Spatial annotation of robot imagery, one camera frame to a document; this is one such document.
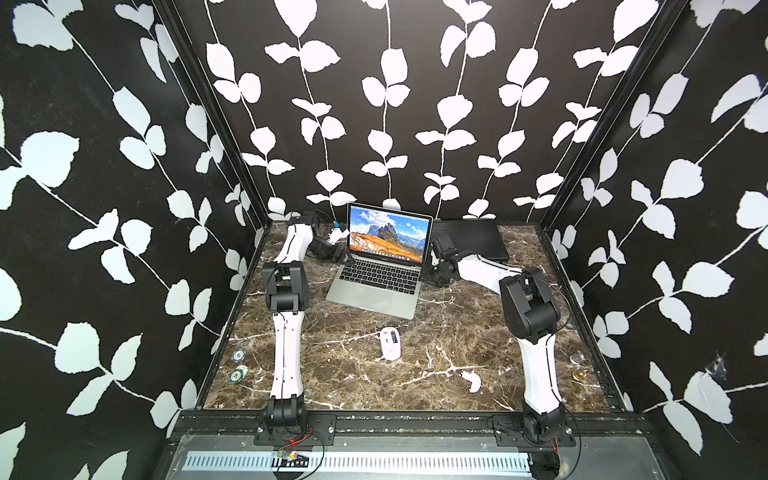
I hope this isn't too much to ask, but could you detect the clear round table marker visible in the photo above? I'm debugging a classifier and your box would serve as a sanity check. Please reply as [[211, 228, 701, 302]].
[[569, 351, 587, 366]]

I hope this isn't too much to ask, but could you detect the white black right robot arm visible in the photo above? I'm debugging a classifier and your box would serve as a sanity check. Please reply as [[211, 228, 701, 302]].
[[428, 236, 566, 446]]

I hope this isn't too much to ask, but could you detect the white wireless mouse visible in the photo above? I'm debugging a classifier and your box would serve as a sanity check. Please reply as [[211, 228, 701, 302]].
[[379, 327, 402, 361]]

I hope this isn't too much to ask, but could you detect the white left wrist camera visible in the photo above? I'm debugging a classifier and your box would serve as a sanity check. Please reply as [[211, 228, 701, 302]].
[[327, 223, 350, 245]]

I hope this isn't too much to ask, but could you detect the white mouse battery cover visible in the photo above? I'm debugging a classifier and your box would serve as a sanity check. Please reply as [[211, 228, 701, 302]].
[[461, 371, 482, 394]]

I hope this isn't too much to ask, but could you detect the blue round table marker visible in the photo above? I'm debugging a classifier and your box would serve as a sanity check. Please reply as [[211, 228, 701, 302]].
[[231, 350, 246, 363]]

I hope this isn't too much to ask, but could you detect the black front mounting rail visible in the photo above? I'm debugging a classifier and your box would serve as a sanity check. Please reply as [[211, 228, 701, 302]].
[[170, 410, 652, 451]]

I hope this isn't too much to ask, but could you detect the green round table marker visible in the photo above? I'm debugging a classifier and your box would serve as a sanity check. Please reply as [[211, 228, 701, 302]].
[[228, 365, 248, 384]]

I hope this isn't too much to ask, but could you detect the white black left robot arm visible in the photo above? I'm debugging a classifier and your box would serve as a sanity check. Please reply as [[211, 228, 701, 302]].
[[262, 211, 342, 445]]

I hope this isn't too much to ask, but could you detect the silver open laptop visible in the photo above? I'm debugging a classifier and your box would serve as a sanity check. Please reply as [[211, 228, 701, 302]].
[[326, 203, 434, 320]]

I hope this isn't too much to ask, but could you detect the white slotted cable duct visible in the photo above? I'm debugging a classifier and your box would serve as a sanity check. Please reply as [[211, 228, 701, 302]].
[[181, 451, 532, 476]]

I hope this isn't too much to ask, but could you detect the black flat electronics box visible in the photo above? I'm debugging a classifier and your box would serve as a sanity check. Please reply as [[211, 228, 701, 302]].
[[431, 219, 509, 263]]

